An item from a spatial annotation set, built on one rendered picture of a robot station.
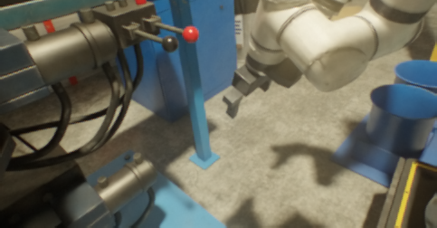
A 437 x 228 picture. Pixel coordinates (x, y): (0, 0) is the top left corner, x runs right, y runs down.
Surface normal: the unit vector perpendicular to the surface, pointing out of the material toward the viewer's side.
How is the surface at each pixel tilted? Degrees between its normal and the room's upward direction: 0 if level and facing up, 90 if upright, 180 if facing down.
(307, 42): 51
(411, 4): 105
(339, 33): 25
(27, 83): 90
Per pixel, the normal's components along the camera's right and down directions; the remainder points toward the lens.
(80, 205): -0.09, -0.82
